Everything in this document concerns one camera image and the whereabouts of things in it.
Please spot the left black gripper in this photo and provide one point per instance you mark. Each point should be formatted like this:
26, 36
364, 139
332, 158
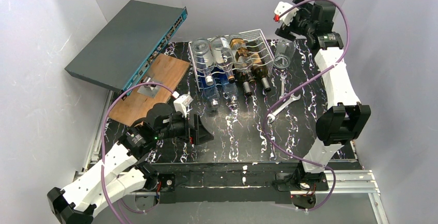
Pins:
193, 130

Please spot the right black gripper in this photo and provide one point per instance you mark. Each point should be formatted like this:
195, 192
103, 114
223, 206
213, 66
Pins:
287, 28

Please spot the clear bottle green label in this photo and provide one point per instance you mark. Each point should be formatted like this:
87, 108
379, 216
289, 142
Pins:
284, 53

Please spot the clear bottle blue label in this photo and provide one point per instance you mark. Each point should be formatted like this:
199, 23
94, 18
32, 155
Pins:
223, 56

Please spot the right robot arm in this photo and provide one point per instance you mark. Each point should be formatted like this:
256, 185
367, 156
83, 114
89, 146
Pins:
345, 116

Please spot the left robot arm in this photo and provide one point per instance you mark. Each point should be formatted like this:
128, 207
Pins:
120, 170

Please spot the blue bottle left bottom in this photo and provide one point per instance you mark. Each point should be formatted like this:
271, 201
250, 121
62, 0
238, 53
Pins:
210, 92

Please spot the blue bottle right bottom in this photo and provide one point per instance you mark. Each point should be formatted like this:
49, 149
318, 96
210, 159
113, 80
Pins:
229, 92

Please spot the dark wine bottle left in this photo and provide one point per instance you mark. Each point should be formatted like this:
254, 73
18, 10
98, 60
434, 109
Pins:
245, 78

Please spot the dark wine bottle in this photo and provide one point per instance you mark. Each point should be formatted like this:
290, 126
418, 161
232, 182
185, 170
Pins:
245, 78
260, 71

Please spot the dark wine bottle right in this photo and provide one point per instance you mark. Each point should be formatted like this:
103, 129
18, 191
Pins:
260, 71

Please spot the amber labelled bottle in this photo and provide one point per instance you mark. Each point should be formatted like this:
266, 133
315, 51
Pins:
242, 56

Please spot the metal plate with cylinder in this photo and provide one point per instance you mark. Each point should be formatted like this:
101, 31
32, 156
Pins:
148, 90

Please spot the small silver wrench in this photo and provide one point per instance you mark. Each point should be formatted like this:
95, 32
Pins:
283, 77

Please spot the large silver wrench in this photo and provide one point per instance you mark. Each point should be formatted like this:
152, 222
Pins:
272, 116

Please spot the wooden board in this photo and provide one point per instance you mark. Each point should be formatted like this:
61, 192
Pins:
165, 70

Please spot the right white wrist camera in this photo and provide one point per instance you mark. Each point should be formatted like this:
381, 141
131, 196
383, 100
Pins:
284, 13

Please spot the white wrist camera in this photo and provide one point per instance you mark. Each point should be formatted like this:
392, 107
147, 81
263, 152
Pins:
182, 102
284, 13

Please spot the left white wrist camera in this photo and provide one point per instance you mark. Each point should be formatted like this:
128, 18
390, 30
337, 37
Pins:
182, 102

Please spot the white wire wine rack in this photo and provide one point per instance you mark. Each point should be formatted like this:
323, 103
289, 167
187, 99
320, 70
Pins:
255, 42

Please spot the grey network switch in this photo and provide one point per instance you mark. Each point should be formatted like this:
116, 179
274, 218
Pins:
123, 51

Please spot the aluminium frame rail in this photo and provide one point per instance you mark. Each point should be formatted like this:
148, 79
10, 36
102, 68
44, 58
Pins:
239, 164

